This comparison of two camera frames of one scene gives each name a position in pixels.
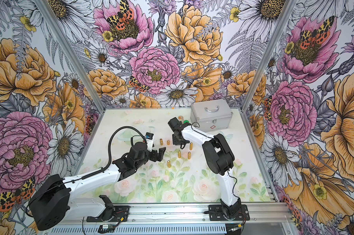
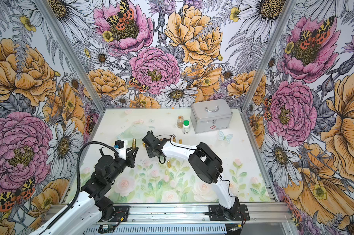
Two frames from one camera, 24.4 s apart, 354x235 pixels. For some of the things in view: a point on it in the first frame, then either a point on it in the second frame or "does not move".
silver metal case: [211, 115] does not move
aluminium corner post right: [291, 6] does not move
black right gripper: [175, 142] -> [150, 153]
